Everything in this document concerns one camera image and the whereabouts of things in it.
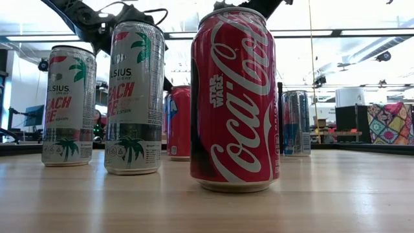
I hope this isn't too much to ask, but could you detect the red can blue letter print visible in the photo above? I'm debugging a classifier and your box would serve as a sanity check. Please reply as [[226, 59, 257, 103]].
[[167, 85, 192, 162]]

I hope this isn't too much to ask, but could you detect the grey ceiling duct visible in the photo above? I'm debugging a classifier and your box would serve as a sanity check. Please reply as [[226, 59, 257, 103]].
[[359, 36, 412, 62]]

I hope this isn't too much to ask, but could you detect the red can silver top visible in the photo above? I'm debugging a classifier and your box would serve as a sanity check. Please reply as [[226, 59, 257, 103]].
[[162, 92, 169, 133]]

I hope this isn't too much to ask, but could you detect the colourful patchwork quilt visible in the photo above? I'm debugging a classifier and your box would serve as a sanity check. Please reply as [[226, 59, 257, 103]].
[[367, 102, 414, 146]]

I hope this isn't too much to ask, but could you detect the red Coca-Cola Star Wars can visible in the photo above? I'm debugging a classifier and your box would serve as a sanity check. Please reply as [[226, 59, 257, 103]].
[[190, 7, 281, 194]]

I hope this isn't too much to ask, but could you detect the yellow hanging cable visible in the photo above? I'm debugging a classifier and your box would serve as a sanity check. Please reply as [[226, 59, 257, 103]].
[[307, 0, 321, 145]]

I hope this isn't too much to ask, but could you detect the computer monitor blue screen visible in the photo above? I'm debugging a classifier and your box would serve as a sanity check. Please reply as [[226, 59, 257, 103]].
[[23, 104, 45, 128]]

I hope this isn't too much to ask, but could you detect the ceiling light strip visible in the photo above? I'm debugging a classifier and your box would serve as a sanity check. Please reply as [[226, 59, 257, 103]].
[[5, 34, 81, 42], [340, 28, 414, 36]]

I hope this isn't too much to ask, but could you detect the Red Bull can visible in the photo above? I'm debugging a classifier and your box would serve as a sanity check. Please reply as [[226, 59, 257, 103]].
[[281, 90, 312, 158]]

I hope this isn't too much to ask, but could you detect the black cabinet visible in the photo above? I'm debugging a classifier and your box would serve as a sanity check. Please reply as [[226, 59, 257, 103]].
[[334, 104, 372, 144]]

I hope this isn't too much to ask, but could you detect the Celsius Peach Vibe can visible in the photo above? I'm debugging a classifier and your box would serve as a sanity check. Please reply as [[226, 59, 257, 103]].
[[103, 19, 166, 176], [41, 45, 97, 168]]

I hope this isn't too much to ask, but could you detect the white cylindrical tank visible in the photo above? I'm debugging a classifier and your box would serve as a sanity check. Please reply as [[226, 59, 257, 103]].
[[335, 87, 366, 107]]

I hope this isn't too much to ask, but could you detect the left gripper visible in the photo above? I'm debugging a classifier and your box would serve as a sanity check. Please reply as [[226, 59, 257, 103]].
[[106, 3, 174, 93]]

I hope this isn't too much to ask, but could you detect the person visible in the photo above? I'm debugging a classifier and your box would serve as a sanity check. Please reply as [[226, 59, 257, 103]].
[[93, 109, 108, 143]]

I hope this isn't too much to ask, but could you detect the cardboard box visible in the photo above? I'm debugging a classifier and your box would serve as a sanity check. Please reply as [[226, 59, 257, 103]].
[[312, 116, 328, 129]]

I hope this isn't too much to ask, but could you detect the wooden bench top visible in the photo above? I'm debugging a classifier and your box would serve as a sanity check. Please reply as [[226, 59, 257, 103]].
[[309, 130, 363, 137]]

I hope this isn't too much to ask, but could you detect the black curved bar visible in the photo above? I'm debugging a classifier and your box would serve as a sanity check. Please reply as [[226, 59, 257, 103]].
[[0, 128, 20, 145]]

